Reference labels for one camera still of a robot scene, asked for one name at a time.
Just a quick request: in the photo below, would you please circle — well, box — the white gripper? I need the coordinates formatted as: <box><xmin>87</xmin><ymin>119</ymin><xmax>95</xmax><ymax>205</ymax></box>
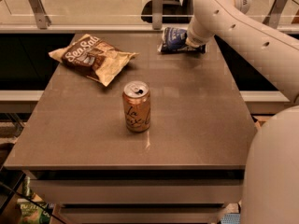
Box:
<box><xmin>185</xmin><ymin>17</ymin><xmax>213</xmax><ymax>49</ymax></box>

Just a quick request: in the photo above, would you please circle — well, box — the blue chip bag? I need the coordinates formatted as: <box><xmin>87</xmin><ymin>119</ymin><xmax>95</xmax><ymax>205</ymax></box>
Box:
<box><xmin>158</xmin><ymin>27</ymin><xmax>206</xmax><ymax>54</ymax></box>

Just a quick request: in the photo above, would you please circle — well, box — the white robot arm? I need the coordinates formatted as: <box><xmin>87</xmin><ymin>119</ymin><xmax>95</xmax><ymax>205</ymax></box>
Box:
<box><xmin>187</xmin><ymin>0</ymin><xmax>299</xmax><ymax>224</ymax></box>

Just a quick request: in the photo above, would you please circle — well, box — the brown sea salt chip bag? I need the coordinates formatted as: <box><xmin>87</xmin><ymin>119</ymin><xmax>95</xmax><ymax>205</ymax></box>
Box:
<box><xmin>49</xmin><ymin>34</ymin><xmax>137</xmax><ymax>87</ymax></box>

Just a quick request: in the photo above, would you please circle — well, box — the green snack bag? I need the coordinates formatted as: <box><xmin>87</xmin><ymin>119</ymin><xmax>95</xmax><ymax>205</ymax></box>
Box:
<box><xmin>17</xmin><ymin>199</ymin><xmax>52</xmax><ymax>224</ymax></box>

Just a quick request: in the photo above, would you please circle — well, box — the black office chair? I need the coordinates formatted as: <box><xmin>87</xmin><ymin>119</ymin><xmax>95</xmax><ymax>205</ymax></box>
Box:
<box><xmin>140</xmin><ymin>0</ymin><xmax>196</xmax><ymax>24</ymax></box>

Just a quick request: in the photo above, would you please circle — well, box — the orange LaCroix soda can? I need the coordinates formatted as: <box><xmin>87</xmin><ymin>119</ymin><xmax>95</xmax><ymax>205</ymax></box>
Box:
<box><xmin>122</xmin><ymin>81</ymin><xmax>150</xmax><ymax>133</ymax></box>

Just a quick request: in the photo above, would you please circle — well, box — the grey table drawer unit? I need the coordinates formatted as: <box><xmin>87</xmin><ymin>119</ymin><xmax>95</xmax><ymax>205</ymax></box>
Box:
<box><xmin>31</xmin><ymin>179</ymin><xmax>243</xmax><ymax>224</ymax></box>

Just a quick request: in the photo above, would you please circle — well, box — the middle metal railing bracket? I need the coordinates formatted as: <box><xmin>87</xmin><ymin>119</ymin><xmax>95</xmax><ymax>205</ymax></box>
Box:
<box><xmin>152</xmin><ymin>0</ymin><xmax>163</xmax><ymax>30</ymax></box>

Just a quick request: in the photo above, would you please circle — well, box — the metal railing bracket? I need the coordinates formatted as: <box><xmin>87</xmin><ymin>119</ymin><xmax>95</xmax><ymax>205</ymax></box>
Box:
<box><xmin>28</xmin><ymin>0</ymin><xmax>51</xmax><ymax>29</ymax></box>
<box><xmin>263</xmin><ymin>0</ymin><xmax>288</xmax><ymax>29</ymax></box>
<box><xmin>152</xmin><ymin>0</ymin><xmax>163</xmax><ymax>30</ymax></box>

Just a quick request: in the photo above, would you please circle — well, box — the right metal railing bracket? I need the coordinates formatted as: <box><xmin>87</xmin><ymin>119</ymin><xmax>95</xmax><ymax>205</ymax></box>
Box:
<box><xmin>263</xmin><ymin>0</ymin><xmax>288</xmax><ymax>29</ymax></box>

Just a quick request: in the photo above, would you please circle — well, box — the left metal railing bracket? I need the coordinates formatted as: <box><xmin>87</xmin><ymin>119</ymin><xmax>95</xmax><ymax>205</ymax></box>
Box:
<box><xmin>28</xmin><ymin>0</ymin><xmax>51</xmax><ymax>29</ymax></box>

